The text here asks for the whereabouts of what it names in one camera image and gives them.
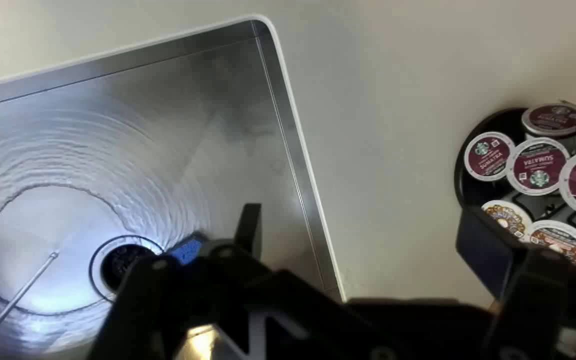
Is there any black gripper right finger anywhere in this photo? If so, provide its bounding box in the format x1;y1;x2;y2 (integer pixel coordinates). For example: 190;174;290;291
457;205;529;302

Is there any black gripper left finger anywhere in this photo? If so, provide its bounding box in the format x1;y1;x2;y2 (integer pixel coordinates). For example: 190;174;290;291
234;202;264;260

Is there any brown lid coffee pod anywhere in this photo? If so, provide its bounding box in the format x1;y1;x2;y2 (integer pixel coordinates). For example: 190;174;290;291
481;197;534;239
522;218;576;269

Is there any blue sponge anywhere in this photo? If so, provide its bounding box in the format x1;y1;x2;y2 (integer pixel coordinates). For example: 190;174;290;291
164;232;209;265

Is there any black coffee pod carousel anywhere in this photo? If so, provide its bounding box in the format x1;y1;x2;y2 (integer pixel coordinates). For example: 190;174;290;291
452;102;576;271

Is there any stainless steel sink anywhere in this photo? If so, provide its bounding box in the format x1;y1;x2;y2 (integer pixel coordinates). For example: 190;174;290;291
0;16;348;360

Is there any sink drain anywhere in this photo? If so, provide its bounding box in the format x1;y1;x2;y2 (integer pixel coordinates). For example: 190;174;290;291
91;233;169;302

